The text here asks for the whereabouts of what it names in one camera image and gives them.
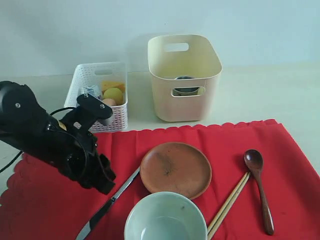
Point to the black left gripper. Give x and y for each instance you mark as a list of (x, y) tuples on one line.
[(82, 162)]

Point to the brown egg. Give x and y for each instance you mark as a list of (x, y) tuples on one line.
[(109, 102)]

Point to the yellow lemon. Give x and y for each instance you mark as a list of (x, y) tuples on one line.
[(114, 93)]

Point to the blue white milk carton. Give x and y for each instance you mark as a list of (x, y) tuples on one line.
[(93, 90)]

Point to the yellow cheese wedge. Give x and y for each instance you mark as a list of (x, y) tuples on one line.
[(105, 85)]

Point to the steel table knife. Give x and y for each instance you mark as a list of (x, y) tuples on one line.
[(94, 220)]

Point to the stainless steel cup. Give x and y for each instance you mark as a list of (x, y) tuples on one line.
[(185, 91)]

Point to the dark wooden spoon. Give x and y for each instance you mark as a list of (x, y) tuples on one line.
[(254, 162)]

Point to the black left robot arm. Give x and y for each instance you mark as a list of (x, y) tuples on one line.
[(23, 125)]

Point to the white perforated plastic basket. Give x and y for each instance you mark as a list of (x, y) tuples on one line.
[(89, 74)]

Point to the brown wooden plate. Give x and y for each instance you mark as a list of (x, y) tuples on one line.
[(176, 167)]

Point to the red scalloped table cloth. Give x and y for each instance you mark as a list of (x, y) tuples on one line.
[(42, 204)]

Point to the pale green ceramic bowl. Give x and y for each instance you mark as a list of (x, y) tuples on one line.
[(165, 216)]

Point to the cream plastic bin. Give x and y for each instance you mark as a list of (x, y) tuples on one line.
[(171, 56)]

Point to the right bamboo chopstick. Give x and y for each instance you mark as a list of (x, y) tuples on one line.
[(229, 207)]

